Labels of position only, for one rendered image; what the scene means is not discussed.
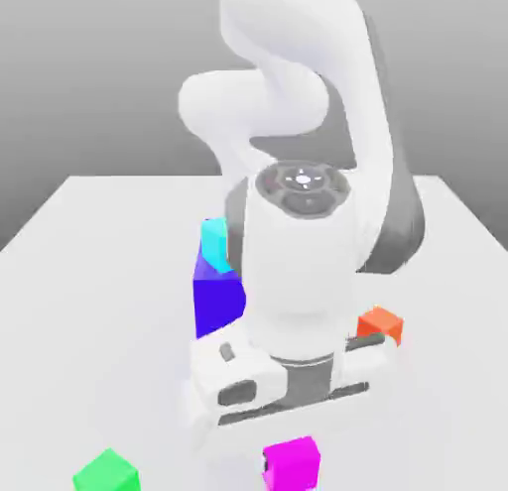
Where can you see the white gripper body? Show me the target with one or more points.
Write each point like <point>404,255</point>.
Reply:
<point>293,405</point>

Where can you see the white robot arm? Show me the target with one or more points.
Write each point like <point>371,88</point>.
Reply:
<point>297,261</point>

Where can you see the small magenta cube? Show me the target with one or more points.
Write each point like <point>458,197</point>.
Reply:
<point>293,465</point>

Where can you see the small orange cube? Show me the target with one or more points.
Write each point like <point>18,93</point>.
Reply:
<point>379,322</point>

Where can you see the small cyan cube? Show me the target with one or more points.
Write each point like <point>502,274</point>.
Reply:
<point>214,241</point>

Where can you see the small green cube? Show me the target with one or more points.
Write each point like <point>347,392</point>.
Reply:
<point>107,473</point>

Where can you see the large blue box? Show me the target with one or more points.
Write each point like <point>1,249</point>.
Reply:
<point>216,304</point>

